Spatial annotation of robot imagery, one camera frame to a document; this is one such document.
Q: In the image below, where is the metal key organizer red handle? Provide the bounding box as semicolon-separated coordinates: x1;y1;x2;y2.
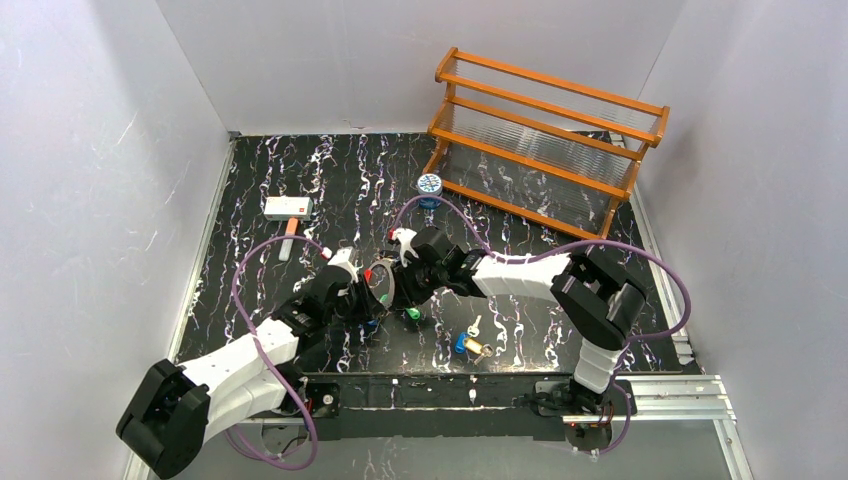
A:
363;258;398;312

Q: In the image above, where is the green key tag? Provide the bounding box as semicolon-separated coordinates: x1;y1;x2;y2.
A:
404;308;422;325

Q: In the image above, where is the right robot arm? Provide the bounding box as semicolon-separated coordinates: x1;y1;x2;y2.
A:
389;227;646;399

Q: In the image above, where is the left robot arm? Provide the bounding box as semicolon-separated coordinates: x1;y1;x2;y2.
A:
116;264;382;479

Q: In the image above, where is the silver loose key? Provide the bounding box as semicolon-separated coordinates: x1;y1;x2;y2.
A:
466;315;482;338

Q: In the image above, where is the white orange marker pen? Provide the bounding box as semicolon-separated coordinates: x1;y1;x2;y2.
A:
278;217;300;262

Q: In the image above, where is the blue jar with patterned lid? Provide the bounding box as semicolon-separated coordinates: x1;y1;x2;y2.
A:
416;173;443;210

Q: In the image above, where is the blue key tag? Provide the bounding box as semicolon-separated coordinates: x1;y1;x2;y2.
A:
453;331;469;354

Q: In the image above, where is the white box with red logo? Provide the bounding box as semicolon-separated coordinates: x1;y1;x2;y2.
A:
263;196;314;221

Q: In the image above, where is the orange wooden shelf rack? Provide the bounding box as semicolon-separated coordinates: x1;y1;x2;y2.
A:
423;47;671;239

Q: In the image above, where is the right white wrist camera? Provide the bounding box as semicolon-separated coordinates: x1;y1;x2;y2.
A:
388;227;419;268

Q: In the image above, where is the aluminium rail frame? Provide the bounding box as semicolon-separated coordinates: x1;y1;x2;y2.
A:
117;373;752;479

